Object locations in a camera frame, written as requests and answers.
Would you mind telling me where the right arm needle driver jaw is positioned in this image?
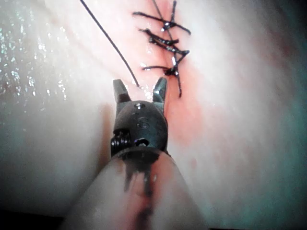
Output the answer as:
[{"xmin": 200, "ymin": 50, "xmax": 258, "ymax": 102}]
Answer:
[
  {"xmin": 113, "ymin": 79, "xmax": 131, "ymax": 104},
  {"xmin": 152, "ymin": 77, "xmax": 167, "ymax": 104}
]

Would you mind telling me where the right arm needle driver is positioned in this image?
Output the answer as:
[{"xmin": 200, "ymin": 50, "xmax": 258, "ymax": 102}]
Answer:
[{"xmin": 110, "ymin": 98, "xmax": 169, "ymax": 158}]

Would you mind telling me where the black stitching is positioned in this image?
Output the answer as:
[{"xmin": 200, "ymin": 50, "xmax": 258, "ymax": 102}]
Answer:
[{"xmin": 132, "ymin": 0, "xmax": 192, "ymax": 98}]

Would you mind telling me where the black thread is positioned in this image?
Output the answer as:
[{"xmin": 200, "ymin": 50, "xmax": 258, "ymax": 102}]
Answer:
[{"xmin": 79, "ymin": 0, "xmax": 141, "ymax": 88}]

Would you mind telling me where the tissue pad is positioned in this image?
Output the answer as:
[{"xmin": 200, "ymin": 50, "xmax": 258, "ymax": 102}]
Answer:
[{"xmin": 0, "ymin": 0, "xmax": 307, "ymax": 227}]

